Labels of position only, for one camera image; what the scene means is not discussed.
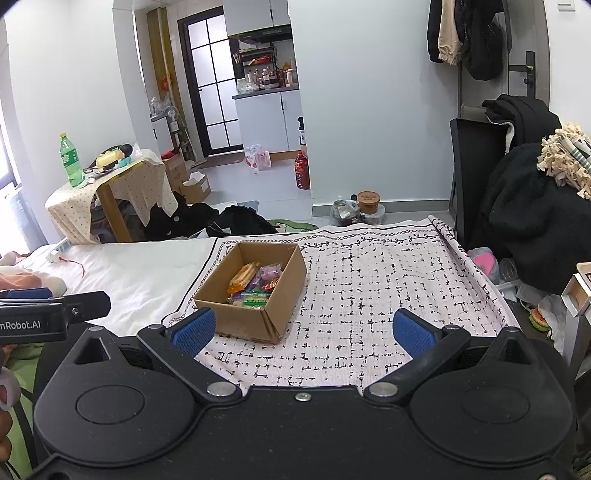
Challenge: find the red string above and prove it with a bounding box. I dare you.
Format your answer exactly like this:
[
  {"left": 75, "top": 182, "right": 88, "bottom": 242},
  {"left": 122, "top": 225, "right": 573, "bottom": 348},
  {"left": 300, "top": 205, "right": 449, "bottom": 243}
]
[{"left": 58, "top": 256, "right": 86, "bottom": 278}]

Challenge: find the pale green garment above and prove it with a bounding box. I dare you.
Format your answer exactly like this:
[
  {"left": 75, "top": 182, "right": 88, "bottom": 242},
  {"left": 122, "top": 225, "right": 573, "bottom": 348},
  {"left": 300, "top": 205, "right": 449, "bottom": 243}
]
[{"left": 268, "top": 219, "right": 319, "bottom": 233}]

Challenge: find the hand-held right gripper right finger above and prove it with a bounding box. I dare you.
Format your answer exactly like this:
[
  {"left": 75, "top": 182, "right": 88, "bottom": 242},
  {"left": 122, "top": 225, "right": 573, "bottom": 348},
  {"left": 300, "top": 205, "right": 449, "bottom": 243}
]
[{"left": 364, "top": 308, "right": 525, "bottom": 407}]

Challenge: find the bright green cloth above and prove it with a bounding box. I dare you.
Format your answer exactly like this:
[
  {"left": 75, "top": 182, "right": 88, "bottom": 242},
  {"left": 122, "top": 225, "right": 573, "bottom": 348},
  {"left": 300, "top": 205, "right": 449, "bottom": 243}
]
[{"left": 4, "top": 344, "right": 44, "bottom": 467}]

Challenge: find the black white patterned blanket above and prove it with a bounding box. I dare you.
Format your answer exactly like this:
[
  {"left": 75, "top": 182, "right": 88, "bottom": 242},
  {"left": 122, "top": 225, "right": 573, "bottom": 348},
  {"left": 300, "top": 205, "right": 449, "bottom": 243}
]
[{"left": 163, "top": 215, "right": 520, "bottom": 388}]

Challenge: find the yellow packet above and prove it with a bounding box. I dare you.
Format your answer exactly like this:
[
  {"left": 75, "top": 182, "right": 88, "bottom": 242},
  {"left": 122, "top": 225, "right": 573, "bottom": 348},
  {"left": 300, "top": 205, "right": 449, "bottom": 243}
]
[{"left": 95, "top": 150, "right": 127, "bottom": 171}]

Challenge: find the orange snack packet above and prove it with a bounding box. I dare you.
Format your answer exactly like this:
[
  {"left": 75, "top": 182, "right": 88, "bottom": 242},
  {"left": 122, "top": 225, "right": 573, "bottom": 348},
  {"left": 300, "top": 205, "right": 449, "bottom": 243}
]
[{"left": 226, "top": 262, "right": 260, "bottom": 294}]

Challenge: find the white standing fan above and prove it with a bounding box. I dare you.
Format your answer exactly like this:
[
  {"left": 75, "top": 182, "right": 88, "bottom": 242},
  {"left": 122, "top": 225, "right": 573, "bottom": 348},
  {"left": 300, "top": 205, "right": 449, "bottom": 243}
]
[{"left": 159, "top": 105, "right": 185, "bottom": 160}]

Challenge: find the person's left hand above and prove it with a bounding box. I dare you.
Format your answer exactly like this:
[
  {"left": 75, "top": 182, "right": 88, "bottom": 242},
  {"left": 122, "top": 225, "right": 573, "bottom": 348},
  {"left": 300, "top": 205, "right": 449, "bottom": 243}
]
[{"left": 0, "top": 355, "right": 21, "bottom": 462}]

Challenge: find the black flat board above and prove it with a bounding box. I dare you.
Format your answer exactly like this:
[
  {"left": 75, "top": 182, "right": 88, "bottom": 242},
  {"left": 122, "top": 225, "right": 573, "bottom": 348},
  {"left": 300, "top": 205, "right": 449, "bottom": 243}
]
[{"left": 449, "top": 117, "right": 509, "bottom": 250}]

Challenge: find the hanging black jacket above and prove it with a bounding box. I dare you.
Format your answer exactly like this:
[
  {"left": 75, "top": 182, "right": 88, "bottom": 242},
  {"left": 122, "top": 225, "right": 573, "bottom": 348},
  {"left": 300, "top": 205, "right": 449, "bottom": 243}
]
[{"left": 426, "top": 0, "right": 446, "bottom": 64}]

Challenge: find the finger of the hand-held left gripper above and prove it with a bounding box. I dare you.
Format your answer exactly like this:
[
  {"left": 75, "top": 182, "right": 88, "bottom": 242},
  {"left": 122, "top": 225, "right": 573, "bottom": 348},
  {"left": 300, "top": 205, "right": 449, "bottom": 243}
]
[
  {"left": 59, "top": 291, "right": 112, "bottom": 321},
  {"left": 0, "top": 287, "right": 54, "bottom": 301}
]

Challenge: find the peach white plush toy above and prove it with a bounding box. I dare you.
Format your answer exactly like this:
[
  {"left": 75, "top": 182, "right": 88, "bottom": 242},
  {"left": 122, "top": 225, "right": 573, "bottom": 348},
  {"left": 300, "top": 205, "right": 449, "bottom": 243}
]
[{"left": 0, "top": 251, "right": 68, "bottom": 296}]

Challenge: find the clear plastic bag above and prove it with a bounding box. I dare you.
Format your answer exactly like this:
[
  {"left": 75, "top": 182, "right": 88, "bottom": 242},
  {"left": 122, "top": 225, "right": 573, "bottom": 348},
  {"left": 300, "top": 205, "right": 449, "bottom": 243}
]
[{"left": 330, "top": 198, "right": 362, "bottom": 227}]

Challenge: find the black range hood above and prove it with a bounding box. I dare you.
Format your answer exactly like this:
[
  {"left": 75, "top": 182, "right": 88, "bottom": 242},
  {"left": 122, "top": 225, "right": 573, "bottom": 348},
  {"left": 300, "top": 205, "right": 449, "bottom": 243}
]
[{"left": 228, "top": 25, "right": 293, "bottom": 44}]

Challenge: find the hanging beige garment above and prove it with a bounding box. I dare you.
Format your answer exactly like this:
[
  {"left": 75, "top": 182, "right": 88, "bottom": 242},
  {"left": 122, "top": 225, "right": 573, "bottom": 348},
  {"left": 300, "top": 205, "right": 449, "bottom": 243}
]
[{"left": 438, "top": 0, "right": 465, "bottom": 68}]

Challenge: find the grey pink plush toy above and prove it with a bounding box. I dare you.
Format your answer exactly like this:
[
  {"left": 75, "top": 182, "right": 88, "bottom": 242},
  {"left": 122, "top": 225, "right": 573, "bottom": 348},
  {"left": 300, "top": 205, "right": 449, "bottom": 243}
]
[{"left": 466, "top": 247, "right": 502, "bottom": 284}]

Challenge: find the black framed glass door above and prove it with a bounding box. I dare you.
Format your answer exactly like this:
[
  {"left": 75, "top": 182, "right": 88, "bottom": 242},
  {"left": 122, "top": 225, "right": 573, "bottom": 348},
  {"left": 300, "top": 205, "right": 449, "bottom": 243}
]
[{"left": 178, "top": 7, "right": 245, "bottom": 160}]

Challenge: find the white bed sheet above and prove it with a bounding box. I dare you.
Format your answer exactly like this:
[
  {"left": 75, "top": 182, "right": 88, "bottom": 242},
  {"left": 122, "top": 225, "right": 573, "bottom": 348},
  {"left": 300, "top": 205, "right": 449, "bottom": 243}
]
[{"left": 18, "top": 237, "right": 218, "bottom": 342}]

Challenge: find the black door handle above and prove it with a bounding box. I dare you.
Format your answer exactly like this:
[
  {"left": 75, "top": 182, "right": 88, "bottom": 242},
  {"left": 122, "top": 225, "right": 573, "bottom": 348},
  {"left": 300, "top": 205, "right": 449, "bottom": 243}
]
[{"left": 508, "top": 51, "right": 537, "bottom": 100}]

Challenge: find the wooden side table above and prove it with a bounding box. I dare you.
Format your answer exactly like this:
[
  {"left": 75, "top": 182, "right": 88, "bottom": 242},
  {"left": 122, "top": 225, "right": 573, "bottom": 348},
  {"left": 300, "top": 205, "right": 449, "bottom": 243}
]
[{"left": 95, "top": 178, "right": 134, "bottom": 244}]

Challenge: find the green plastic bottle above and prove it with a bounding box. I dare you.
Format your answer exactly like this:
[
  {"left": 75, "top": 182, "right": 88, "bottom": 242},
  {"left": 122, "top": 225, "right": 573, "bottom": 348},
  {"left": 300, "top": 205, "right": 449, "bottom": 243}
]
[{"left": 58, "top": 132, "right": 85, "bottom": 188}]

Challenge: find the purple snack packet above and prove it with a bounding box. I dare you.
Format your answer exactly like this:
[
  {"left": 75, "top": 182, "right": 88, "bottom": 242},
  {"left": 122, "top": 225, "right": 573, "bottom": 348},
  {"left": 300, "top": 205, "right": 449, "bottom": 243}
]
[{"left": 259, "top": 262, "right": 283, "bottom": 289}]

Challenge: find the grey room door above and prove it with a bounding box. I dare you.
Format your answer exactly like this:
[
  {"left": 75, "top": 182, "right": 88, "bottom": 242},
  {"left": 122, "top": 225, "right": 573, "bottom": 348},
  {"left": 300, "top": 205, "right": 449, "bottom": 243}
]
[{"left": 455, "top": 0, "right": 552, "bottom": 121}]

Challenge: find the brown cardboard box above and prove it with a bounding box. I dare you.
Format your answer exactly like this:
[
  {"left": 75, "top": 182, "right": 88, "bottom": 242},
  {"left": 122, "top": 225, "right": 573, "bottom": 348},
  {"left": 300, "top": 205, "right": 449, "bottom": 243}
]
[{"left": 193, "top": 241, "right": 309, "bottom": 346}]

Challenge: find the black fleece coat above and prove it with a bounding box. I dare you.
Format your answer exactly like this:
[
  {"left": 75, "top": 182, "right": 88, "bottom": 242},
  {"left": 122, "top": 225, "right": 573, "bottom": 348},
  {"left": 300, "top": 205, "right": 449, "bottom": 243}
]
[{"left": 471, "top": 95, "right": 591, "bottom": 296}]

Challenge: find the clear green label snack packet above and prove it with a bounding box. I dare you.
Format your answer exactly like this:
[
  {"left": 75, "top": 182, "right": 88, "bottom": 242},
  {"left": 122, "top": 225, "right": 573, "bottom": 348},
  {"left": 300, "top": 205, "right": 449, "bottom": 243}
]
[{"left": 231, "top": 290, "right": 273, "bottom": 310}]

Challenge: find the hanging black fuzzy garment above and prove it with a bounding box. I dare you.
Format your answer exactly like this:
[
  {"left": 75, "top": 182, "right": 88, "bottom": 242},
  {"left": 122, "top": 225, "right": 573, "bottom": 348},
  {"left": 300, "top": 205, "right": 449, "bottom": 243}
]
[{"left": 459, "top": 0, "right": 506, "bottom": 81}]

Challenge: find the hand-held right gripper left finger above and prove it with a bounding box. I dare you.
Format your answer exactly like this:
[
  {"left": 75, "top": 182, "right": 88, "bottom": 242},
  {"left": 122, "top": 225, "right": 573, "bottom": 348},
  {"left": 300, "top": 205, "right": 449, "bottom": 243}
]
[{"left": 71, "top": 307, "right": 243, "bottom": 407}]

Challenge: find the large red bottle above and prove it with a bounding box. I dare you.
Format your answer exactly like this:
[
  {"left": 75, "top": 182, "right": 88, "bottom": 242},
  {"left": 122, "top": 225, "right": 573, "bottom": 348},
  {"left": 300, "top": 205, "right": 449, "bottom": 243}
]
[{"left": 294, "top": 151, "right": 311, "bottom": 191}]

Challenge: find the row of kitchen counter bottles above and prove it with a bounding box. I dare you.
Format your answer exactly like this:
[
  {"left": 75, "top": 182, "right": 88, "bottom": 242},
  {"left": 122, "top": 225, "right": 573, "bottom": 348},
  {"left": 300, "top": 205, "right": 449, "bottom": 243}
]
[{"left": 235, "top": 55, "right": 298, "bottom": 93}]

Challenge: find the white plastic bag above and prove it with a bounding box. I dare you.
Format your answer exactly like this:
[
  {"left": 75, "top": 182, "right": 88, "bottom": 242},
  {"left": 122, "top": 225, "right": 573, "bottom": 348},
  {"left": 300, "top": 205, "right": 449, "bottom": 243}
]
[{"left": 515, "top": 281, "right": 571, "bottom": 352}]

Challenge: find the cardboard box with white paper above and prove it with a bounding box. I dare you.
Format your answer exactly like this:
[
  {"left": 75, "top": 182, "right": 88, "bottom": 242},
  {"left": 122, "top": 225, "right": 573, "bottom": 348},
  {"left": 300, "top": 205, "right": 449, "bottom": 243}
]
[{"left": 178, "top": 171, "right": 212, "bottom": 204}]

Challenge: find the cream tasselled cloth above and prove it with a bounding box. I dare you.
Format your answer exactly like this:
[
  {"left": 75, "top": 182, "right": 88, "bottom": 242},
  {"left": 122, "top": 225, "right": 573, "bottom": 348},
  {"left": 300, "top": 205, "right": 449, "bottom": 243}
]
[{"left": 536, "top": 122, "right": 591, "bottom": 200}]

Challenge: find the black clothes pile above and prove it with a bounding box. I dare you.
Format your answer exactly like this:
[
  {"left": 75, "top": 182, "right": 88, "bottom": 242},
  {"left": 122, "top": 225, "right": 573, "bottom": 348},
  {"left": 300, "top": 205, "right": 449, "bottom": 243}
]
[{"left": 148, "top": 191, "right": 220, "bottom": 241}]

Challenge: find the shrink-wrapped water bottle pack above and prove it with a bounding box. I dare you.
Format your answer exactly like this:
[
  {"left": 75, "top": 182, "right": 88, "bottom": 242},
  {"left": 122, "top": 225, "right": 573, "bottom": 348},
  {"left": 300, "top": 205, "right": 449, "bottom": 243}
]
[{"left": 244, "top": 144, "right": 273, "bottom": 171}]

